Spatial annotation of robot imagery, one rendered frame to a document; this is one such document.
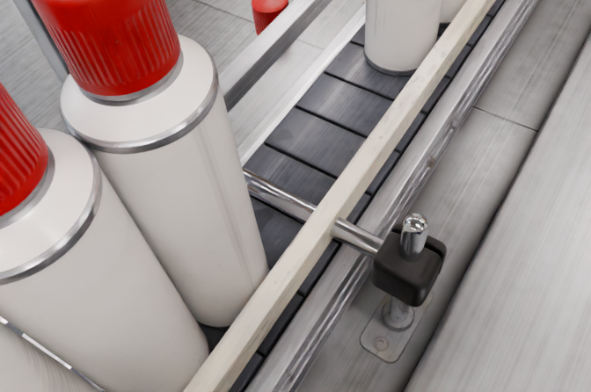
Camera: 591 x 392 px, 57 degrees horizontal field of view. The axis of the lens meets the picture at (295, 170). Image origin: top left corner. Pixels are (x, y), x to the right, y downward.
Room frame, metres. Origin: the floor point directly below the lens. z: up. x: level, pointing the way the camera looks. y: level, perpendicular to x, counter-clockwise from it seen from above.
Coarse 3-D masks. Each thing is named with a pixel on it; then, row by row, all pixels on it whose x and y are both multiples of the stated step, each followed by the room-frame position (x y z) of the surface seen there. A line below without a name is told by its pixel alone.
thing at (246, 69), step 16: (304, 0) 0.27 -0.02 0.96; (320, 0) 0.27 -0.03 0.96; (288, 16) 0.26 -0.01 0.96; (304, 16) 0.26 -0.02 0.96; (272, 32) 0.24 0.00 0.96; (288, 32) 0.25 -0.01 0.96; (256, 48) 0.23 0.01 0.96; (272, 48) 0.23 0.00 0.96; (240, 64) 0.22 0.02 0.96; (256, 64) 0.22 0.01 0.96; (272, 64) 0.23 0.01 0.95; (224, 80) 0.21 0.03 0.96; (240, 80) 0.21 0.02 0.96; (256, 80) 0.22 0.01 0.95; (224, 96) 0.20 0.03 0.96; (240, 96) 0.21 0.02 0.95; (0, 320) 0.09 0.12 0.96
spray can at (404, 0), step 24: (384, 0) 0.28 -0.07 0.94; (408, 0) 0.28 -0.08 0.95; (432, 0) 0.28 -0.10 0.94; (384, 24) 0.28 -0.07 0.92; (408, 24) 0.28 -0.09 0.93; (432, 24) 0.28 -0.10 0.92; (384, 48) 0.28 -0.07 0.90; (408, 48) 0.28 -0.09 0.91; (384, 72) 0.28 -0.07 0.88; (408, 72) 0.28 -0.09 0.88
